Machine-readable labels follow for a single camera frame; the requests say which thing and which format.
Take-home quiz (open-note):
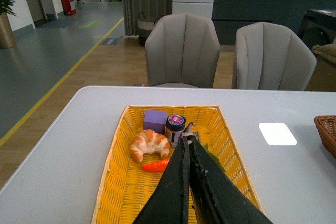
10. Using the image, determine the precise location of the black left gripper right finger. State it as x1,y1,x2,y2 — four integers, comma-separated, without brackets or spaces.
188,136,271,223

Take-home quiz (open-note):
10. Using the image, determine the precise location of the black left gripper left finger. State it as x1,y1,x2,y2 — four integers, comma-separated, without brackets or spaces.
133,137,190,223

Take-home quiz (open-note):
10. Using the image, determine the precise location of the yellow woven basket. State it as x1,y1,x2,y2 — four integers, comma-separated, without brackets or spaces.
91,105,262,223

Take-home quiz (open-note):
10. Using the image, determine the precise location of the brown wicker basket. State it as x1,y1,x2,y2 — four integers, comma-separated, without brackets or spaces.
313,115,336,157

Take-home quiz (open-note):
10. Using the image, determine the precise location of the dark woven laundry basket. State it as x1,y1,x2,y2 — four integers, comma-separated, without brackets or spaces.
137,12,160,46

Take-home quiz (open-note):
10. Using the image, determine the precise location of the toy carrot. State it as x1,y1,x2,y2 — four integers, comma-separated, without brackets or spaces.
141,143,226,174

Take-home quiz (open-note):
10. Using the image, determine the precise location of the toy croissant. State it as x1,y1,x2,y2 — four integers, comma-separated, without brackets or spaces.
130,129,170,162

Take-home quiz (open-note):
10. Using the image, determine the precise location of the grey husky dog figurine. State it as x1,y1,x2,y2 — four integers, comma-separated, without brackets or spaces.
182,122,201,142

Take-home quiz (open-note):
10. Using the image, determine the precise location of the dark jam jar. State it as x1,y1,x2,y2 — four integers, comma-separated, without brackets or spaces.
165,114,186,147

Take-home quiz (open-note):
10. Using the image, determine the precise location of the purple foam block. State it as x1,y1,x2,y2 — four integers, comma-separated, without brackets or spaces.
143,109,167,135

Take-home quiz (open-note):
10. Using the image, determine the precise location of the right grey chair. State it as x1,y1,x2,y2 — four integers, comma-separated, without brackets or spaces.
232,22,317,91

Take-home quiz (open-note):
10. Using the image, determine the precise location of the grey chair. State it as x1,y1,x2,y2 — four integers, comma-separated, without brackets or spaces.
232,22,317,91
145,13,220,88

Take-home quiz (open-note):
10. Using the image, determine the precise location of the left grey chair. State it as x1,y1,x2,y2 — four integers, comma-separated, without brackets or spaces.
145,13,220,88

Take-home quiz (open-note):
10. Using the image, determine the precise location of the black washing machine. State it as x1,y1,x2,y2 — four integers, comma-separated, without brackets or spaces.
298,9,335,49

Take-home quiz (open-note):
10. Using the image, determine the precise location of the dark counter with white top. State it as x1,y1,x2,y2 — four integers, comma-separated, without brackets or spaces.
212,0,335,45

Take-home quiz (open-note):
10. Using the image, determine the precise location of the potted plant gold planter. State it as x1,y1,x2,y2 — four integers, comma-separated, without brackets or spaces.
1,0,16,49

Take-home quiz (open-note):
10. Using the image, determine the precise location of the red bin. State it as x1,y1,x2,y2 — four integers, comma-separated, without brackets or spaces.
61,0,76,16

